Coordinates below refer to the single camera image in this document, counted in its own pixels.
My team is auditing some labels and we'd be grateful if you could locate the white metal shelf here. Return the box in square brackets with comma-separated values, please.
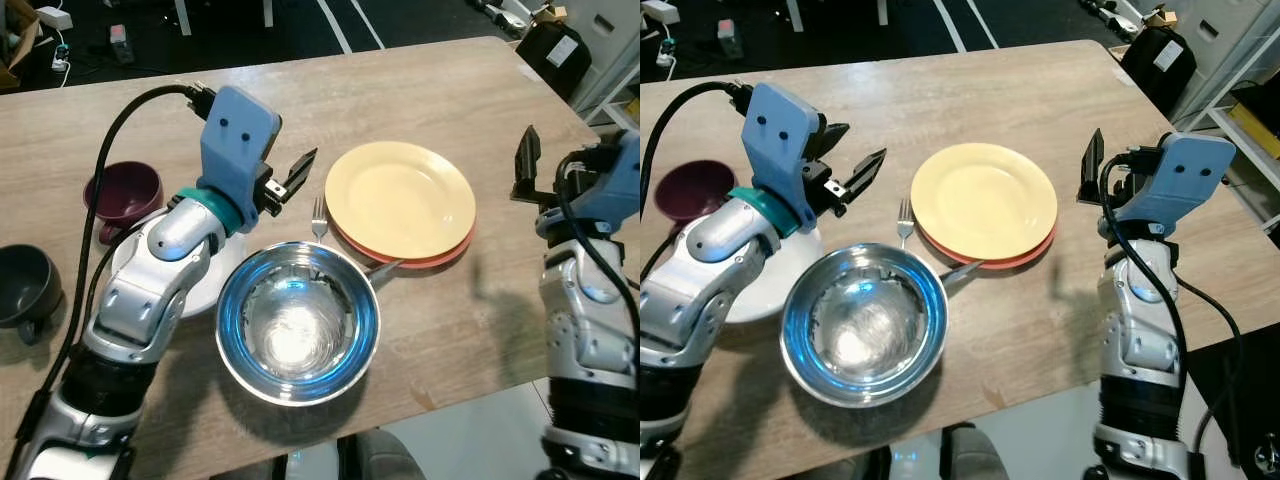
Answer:
[570, 0, 641, 131]
[1165, 0, 1280, 231]

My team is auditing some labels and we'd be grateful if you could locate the white plate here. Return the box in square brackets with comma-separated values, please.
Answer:
[725, 225, 823, 323]
[110, 205, 249, 319]

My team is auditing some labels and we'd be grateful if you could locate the brown cardboard box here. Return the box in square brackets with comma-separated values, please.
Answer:
[0, 0, 43, 93]

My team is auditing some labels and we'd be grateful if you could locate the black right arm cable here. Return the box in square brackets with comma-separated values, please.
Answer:
[1098, 150, 1247, 471]
[555, 155, 641, 336]

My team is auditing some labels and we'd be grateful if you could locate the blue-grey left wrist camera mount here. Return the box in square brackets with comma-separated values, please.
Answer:
[742, 82, 825, 229]
[198, 85, 282, 219]

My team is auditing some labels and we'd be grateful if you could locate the orange plate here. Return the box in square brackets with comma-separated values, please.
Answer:
[915, 225, 1058, 271]
[328, 222, 475, 270]

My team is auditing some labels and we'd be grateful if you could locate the dark grey cup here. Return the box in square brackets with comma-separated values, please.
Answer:
[0, 245, 63, 346]

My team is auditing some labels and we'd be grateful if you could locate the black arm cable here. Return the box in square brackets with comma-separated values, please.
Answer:
[1098, 150, 1247, 471]
[0, 83, 216, 480]
[555, 155, 641, 336]
[640, 80, 753, 286]

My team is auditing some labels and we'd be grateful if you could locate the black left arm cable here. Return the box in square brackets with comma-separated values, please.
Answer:
[0, 83, 216, 480]
[640, 80, 753, 286]

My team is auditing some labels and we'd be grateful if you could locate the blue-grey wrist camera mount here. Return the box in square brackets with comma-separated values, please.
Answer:
[198, 85, 282, 219]
[575, 130, 641, 219]
[1115, 132, 1239, 238]
[742, 82, 825, 229]

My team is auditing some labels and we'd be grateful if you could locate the yellow plate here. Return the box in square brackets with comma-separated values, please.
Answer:
[910, 143, 1059, 263]
[325, 141, 477, 261]

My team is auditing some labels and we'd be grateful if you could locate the shiny steel bowl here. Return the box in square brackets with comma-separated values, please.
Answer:
[780, 243, 948, 409]
[215, 241, 381, 406]

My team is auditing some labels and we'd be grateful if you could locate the maroon cup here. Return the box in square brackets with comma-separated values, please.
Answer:
[83, 162, 164, 246]
[655, 160, 738, 226]

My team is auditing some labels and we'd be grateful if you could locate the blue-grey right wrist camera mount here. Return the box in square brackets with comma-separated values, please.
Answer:
[1115, 132, 1239, 238]
[575, 130, 641, 219]

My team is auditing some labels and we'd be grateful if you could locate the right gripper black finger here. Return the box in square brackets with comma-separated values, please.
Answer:
[512, 126, 543, 206]
[1077, 128, 1106, 209]

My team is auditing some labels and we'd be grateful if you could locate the grey right robot leg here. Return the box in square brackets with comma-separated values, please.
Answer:
[340, 428, 426, 480]
[940, 425, 1011, 480]

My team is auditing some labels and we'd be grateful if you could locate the black bag with white label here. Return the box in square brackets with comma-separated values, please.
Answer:
[515, 18, 593, 101]
[1120, 25, 1198, 113]

